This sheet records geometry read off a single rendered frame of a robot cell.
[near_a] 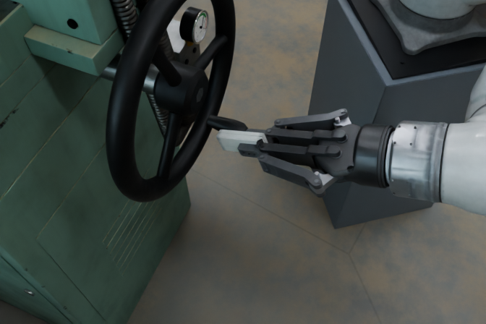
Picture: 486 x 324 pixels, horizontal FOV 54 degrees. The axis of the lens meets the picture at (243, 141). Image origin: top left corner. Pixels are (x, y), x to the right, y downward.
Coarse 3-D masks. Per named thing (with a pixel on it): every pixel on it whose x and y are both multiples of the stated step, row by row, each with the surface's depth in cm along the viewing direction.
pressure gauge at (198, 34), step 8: (192, 8) 85; (184, 16) 84; (192, 16) 84; (200, 16) 85; (184, 24) 84; (192, 24) 84; (200, 24) 87; (184, 32) 85; (192, 32) 84; (200, 32) 88; (192, 40) 86; (200, 40) 89
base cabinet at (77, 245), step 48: (96, 96) 74; (144, 96) 88; (48, 144) 66; (96, 144) 78; (144, 144) 95; (48, 192) 70; (96, 192) 83; (0, 240) 63; (48, 240) 74; (96, 240) 89; (144, 240) 112; (0, 288) 100; (48, 288) 79; (96, 288) 96; (144, 288) 124
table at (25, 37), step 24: (0, 0) 54; (0, 24) 52; (24, 24) 55; (0, 48) 52; (24, 48) 56; (48, 48) 55; (72, 48) 54; (96, 48) 54; (120, 48) 57; (0, 72) 54; (96, 72) 55
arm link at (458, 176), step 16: (480, 112) 54; (448, 128) 51; (464, 128) 50; (480, 128) 49; (448, 144) 50; (464, 144) 49; (480, 144) 48; (448, 160) 49; (464, 160) 48; (480, 160) 47; (448, 176) 49; (464, 176) 48; (480, 176) 47; (448, 192) 50; (464, 192) 49; (480, 192) 48; (464, 208) 51; (480, 208) 49
